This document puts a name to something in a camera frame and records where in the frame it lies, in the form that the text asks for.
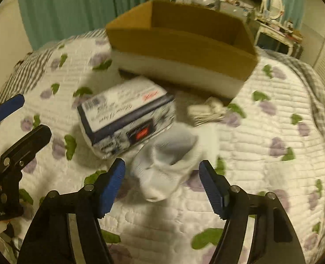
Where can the grey checked bedsheet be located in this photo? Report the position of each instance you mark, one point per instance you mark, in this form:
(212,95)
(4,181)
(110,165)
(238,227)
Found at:
(27,68)

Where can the white oval mirror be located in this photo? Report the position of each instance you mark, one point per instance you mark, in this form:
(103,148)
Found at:
(273,5)

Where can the floral quilted blanket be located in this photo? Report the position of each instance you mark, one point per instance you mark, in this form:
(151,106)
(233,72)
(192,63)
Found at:
(162,143)

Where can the beige folded sock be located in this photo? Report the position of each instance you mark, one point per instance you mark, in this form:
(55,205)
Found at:
(206,111)

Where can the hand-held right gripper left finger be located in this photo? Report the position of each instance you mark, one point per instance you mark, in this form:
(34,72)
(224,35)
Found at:
(113,183)

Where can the teal curtain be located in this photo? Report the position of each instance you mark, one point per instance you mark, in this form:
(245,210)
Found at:
(77,5)

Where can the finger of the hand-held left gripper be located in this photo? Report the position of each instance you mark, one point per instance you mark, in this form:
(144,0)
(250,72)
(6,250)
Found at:
(7,109)
(25,143)

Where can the cardboard box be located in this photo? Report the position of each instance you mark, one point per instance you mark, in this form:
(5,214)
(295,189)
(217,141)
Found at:
(187,49)

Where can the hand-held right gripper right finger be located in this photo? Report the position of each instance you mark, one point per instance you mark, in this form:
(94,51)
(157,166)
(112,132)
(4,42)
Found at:
(210,189)

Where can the white sock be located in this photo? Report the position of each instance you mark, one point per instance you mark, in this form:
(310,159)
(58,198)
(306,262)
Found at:
(169,162)

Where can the white dressing table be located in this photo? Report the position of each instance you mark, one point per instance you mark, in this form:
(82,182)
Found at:
(278,37)

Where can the blue and white tissue pack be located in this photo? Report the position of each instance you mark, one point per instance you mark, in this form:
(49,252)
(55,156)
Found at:
(129,115)

